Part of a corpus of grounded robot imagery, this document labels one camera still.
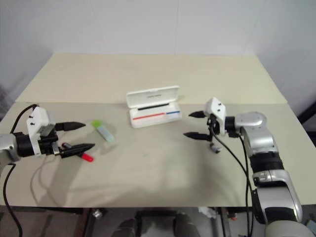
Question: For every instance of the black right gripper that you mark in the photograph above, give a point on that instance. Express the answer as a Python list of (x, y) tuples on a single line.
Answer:
[(214, 126)]

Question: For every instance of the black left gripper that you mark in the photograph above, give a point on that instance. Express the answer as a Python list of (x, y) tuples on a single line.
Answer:
[(48, 145)]

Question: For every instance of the black marker with red cap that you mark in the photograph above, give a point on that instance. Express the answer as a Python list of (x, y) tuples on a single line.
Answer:
[(87, 157)]

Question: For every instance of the light blue and green eraser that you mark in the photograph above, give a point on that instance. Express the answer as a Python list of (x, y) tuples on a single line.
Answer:
[(105, 132)]

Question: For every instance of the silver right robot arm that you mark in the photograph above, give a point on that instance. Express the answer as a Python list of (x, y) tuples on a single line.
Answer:
[(259, 140)]

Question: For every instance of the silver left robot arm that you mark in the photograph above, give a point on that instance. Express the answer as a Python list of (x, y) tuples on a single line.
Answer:
[(10, 145)]

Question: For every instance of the white plastic pencil case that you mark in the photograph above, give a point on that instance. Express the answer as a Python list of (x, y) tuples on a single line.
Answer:
[(153, 101)]

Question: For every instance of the silver metal table fitting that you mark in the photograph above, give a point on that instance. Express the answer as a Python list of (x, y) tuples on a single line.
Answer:
[(97, 214)]

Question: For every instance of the dark metal table leg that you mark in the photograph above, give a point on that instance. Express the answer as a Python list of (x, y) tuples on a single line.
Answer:
[(85, 222), (223, 222)]

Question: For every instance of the white crumpled paper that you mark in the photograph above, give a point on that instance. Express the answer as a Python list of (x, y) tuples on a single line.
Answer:
[(207, 212)]

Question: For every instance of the dark rounded shape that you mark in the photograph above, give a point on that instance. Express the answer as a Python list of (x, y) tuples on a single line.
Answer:
[(184, 225), (127, 228)]

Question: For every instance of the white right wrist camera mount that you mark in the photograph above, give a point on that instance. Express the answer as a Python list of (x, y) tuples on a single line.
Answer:
[(217, 108)]

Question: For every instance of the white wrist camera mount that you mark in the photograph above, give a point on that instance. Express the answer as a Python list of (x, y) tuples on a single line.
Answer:
[(37, 118), (217, 108)]

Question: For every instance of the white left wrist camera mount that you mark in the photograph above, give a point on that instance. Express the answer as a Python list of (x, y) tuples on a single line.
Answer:
[(37, 118)]

